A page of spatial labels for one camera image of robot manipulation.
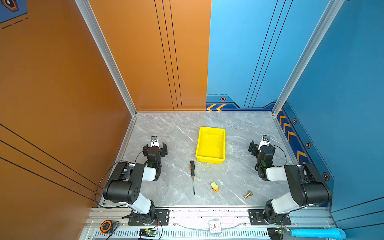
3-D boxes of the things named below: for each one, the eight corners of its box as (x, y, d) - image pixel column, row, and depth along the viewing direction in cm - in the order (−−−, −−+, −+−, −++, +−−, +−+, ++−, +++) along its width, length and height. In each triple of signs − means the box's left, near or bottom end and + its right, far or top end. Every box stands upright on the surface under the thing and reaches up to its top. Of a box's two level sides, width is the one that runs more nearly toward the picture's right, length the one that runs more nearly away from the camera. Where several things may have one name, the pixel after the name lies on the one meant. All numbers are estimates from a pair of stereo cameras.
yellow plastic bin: (194, 162, 95) (194, 156, 89) (199, 132, 110) (199, 126, 104) (223, 165, 93) (225, 160, 88) (224, 135, 108) (225, 129, 103)
